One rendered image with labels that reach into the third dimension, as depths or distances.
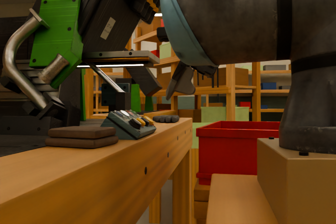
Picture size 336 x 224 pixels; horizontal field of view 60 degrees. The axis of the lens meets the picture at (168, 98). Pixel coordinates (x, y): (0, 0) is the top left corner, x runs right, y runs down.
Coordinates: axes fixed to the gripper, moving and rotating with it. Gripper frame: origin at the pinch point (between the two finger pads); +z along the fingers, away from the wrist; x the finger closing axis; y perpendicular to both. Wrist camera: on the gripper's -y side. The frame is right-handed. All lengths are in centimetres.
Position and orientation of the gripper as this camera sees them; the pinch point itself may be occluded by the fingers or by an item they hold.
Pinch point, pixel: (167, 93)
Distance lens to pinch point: 68.8
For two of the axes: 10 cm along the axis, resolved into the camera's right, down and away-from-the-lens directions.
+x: 1.2, 0.6, 9.9
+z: -4.9, 8.7, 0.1
